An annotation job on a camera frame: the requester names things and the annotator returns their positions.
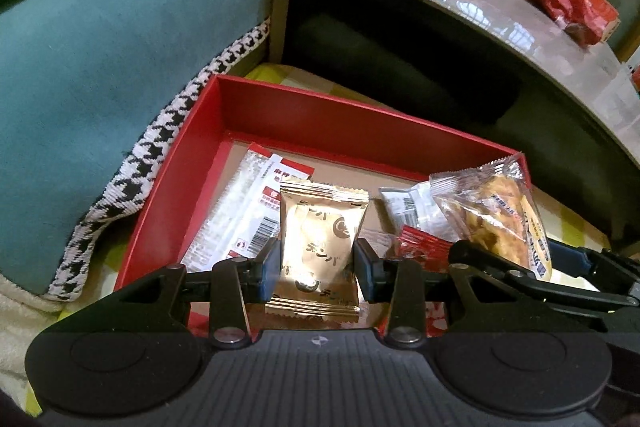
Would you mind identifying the long white red snack packet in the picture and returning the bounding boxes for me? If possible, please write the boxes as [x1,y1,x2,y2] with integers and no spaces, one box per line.
[180,142,315,275]

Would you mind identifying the white fluffy blanket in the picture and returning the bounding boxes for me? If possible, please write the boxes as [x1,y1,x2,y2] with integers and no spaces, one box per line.
[0,274,66,408]

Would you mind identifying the dark snack packet red label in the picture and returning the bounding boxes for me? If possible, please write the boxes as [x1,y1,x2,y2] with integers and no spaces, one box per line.
[367,224,453,275]

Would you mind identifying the large red snack bag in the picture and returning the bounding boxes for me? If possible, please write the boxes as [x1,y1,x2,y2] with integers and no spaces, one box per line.
[525,0,622,48]

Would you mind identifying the pastry in clear wrapper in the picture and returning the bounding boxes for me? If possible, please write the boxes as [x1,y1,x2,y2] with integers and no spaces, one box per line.
[378,181,463,243]

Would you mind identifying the teal cushion with houndstooth trim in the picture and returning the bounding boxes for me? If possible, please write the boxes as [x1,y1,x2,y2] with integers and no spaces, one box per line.
[0,0,381,303]

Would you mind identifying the red cardboard box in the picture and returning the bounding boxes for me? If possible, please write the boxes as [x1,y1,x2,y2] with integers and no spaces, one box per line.
[114,74,532,340]

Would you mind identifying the gold snack packet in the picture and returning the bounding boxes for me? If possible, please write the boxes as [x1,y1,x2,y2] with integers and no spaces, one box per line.
[265,179,370,323]

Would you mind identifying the crispy snack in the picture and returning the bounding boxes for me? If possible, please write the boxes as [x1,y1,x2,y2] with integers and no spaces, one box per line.
[429,155,556,282]

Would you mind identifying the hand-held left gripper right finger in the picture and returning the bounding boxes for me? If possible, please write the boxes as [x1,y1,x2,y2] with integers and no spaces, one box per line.
[354,238,597,349]

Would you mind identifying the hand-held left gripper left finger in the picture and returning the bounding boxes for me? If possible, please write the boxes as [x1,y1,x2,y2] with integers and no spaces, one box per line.
[37,237,282,349]

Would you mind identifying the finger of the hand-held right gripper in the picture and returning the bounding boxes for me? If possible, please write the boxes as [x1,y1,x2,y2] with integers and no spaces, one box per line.
[447,240,640,320]
[547,241,640,295]

